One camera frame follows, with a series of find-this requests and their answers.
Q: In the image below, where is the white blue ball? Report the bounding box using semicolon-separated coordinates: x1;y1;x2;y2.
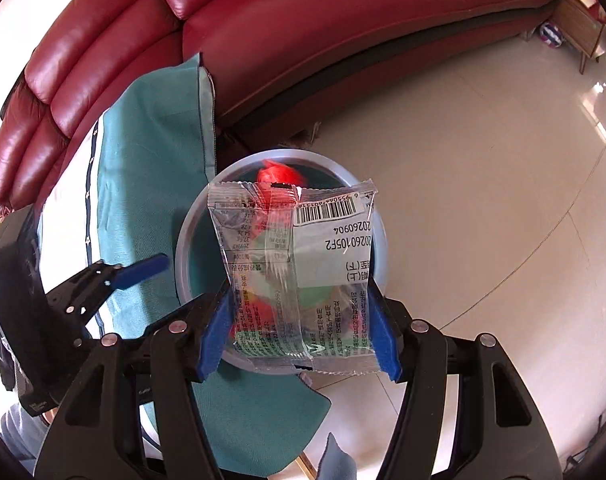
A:
538;21;564;49

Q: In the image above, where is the striped teal printed blanket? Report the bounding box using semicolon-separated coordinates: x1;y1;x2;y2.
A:
40;52;359;480

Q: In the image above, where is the person's light clothing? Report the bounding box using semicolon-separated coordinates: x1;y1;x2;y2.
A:
0;400;50;477

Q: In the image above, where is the wooden side cabinet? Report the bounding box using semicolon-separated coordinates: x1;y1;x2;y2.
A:
540;0;606;77

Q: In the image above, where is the clear snack packet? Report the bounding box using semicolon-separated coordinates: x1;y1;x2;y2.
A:
207;177;379;377

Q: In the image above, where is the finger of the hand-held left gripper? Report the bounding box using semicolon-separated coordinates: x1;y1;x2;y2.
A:
47;254;171;295
58;280;134;349

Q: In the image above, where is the teal trash bin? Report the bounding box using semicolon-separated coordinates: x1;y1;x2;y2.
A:
174;149;391;376

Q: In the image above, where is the dark red leather sofa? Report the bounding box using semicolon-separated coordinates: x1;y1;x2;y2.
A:
0;0;567;217

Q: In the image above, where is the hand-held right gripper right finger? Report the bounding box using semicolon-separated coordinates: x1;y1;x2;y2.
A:
365;280;566;480

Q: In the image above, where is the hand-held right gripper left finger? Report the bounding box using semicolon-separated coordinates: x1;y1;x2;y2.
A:
33;285;234;480

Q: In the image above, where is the red plastic wrapper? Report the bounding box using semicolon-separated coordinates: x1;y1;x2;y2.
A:
255;159;307;189

